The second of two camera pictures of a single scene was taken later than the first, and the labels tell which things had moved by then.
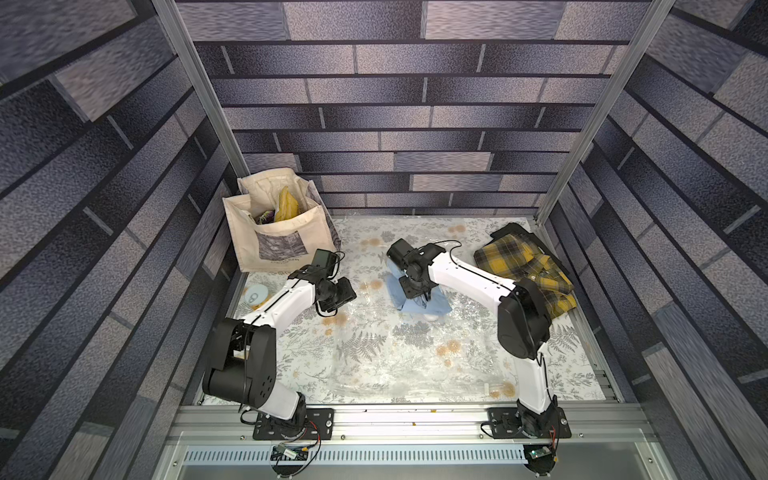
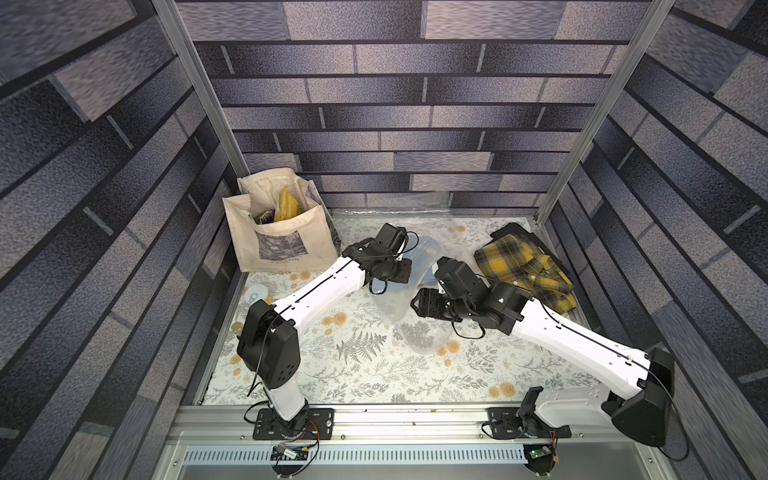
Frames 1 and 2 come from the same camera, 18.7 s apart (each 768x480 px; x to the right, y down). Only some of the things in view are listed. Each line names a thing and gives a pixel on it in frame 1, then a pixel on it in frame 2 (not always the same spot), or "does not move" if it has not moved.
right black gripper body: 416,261 -> 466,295
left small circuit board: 283,452 does not move
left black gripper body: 338,293 -> 397,270
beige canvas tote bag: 278,222 does not move
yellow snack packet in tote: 287,206 does not move
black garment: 515,228 does not move
